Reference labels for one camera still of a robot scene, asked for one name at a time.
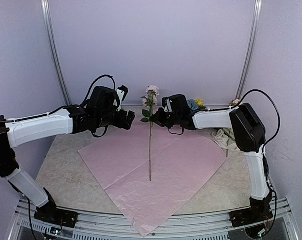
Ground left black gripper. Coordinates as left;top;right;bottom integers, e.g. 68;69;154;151
95;108;135;130

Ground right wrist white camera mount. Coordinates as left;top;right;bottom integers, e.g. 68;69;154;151
162;98;172;113

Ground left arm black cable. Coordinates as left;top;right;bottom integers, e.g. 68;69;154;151
0;74;116;178

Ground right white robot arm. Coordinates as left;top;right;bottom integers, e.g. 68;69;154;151
150;94;272;222

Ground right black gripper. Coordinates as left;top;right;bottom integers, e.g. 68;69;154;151
149;107;180;129

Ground aluminium corner post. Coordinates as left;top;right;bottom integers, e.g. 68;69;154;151
40;0;72;106
235;0;263;99

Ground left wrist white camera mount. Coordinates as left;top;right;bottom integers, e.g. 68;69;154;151
116;85;128;112

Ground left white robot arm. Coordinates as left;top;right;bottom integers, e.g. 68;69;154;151
0;86;135;222

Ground pink fake rose stems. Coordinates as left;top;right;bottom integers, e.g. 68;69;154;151
140;84;241;181

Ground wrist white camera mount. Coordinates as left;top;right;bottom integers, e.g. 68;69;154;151
116;85;128;112
162;98;172;113

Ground right aluminium corner post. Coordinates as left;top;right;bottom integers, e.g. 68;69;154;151
235;0;263;99

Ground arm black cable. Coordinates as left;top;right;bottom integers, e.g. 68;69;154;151
237;89;281;221
0;74;116;178

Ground aluminium front rail frame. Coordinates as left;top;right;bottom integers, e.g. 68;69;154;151
7;198;300;240

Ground cream printed ribbon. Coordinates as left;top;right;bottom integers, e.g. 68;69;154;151
211;128;239;152

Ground purple wrapping paper sheet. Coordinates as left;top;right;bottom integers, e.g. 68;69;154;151
77;122;229;237

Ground yellow fake flower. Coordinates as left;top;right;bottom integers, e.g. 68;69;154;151
195;98;204;107

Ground blue fake flower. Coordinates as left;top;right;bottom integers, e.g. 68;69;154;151
187;99;199;112

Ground left aluminium corner post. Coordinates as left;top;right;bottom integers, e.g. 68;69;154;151
40;0;72;106

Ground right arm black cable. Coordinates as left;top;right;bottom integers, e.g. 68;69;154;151
237;89;281;221

